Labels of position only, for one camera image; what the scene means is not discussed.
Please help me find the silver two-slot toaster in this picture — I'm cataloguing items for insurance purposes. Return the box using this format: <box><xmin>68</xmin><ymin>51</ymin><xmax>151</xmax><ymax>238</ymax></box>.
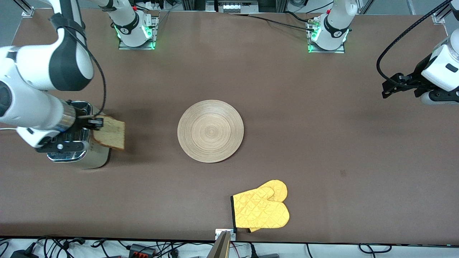
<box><xmin>47</xmin><ymin>101</ymin><xmax>113</xmax><ymax>169</ymax></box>

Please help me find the grey power strip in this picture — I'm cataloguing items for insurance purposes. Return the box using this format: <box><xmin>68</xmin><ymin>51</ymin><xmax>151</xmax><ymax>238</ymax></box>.
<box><xmin>217</xmin><ymin>0</ymin><xmax>259</xmax><ymax>14</ymax></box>

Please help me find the small metal post bracket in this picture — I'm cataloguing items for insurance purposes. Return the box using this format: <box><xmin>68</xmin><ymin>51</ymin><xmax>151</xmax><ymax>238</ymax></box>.
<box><xmin>215</xmin><ymin>229</ymin><xmax>236</xmax><ymax>241</ymax></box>

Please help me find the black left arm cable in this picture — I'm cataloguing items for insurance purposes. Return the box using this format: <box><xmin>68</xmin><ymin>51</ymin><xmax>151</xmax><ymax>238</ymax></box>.
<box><xmin>376</xmin><ymin>0</ymin><xmax>452</xmax><ymax>86</ymax></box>

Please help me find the yellow quilted oven mitt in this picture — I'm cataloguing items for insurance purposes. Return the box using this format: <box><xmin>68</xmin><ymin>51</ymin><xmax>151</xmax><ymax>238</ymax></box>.
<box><xmin>231</xmin><ymin>186</ymin><xmax>290</xmax><ymax>230</ymax></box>
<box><xmin>247</xmin><ymin>180</ymin><xmax>288</xmax><ymax>233</ymax></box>

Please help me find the thick black table cable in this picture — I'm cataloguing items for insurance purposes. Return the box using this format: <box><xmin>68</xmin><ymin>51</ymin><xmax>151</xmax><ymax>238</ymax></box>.
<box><xmin>285</xmin><ymin>11</ymin><xmax>310</xmax><ymax>23</ymax></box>

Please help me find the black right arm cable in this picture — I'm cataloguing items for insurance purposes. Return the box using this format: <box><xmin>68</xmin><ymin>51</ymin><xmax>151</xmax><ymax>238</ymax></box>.
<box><xmin>54</xmin><ymin>14</ymin><xmax>107</xmax><ymax>119</ymax></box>

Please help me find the slice of brown bread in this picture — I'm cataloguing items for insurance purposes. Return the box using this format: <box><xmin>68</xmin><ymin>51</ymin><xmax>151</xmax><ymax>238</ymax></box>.
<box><xmin>91</xmin><ymin>114</ymin><xmax>126</xmax><ymax>150</ymax></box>

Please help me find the black power adapter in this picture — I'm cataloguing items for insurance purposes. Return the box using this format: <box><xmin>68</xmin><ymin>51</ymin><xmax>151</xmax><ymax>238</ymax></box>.
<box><xmin>10</xmin><ymin>248</ymin><xmax>39</xmax><ymax>258</ymax></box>

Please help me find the black adapter with orange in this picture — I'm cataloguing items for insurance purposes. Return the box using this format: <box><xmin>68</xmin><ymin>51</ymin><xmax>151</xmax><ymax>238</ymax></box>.
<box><xmin>129</xmin><ymin>244</ymin><xmax>155</xmax><ymax>257</ymax></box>

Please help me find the thin black table cable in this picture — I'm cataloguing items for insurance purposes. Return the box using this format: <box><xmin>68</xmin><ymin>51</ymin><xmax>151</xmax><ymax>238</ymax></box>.
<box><xmin>229</xmin><ymin>13</ymin><xmax>317</xmax><ymax>31</ymax></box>

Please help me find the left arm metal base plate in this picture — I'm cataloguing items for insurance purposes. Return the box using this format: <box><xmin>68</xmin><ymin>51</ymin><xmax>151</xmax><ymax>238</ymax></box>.
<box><xmin>308</xmin><ymin>18</ymin><xmax>346</xmax><ymax>54</ymax></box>

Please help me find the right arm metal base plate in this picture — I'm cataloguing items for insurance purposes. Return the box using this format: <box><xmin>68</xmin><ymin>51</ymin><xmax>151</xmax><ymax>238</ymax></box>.
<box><xmin>118</xmin><ymin>16</ymin><xmax>157</xmax><ymax>51</ymax></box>

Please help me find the round wooden plate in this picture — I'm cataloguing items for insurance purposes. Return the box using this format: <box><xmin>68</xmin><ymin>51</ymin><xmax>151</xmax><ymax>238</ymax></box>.
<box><xmin>177</xmin><ymin>100</ymin><xmax>245</xmax><ymax>163</ymax></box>

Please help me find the aluminium profile post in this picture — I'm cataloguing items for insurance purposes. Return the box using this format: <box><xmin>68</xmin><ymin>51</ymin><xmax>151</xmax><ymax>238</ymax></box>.
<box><xmin>207</xmin><ymin>230</ymin><xmax>231</xmax><ymax>258</ymax></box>

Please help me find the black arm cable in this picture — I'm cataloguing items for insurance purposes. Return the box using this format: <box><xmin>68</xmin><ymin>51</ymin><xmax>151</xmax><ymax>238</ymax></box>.
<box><xmin>376</xmin><ymin>0</ymin><xmax>452</xmax><ymax>86</ymax></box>
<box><xmin>54</xmin><ymin>14</ymin><xmax>107</xmax><ymax>119</ymax></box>

